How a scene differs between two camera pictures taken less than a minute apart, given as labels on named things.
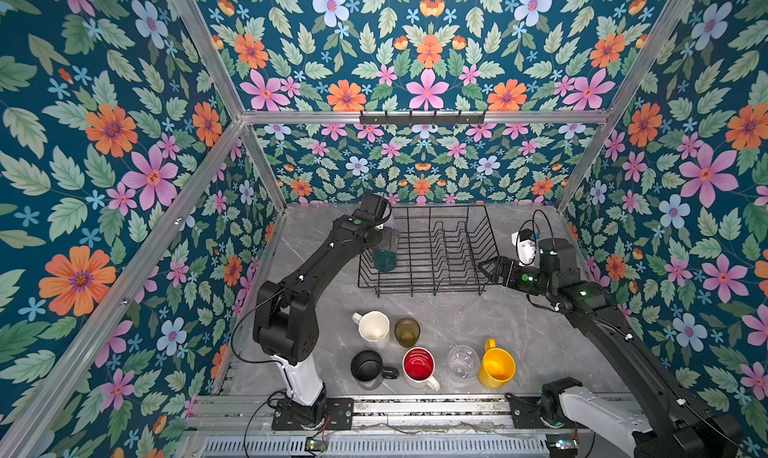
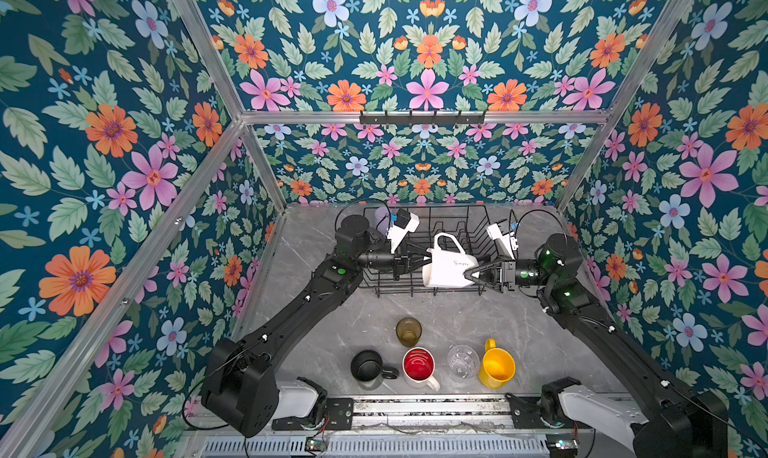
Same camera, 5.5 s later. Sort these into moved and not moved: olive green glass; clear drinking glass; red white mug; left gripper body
Moved: left gripper body
Not moved: clear drinking glass; red white mug; olive green glass
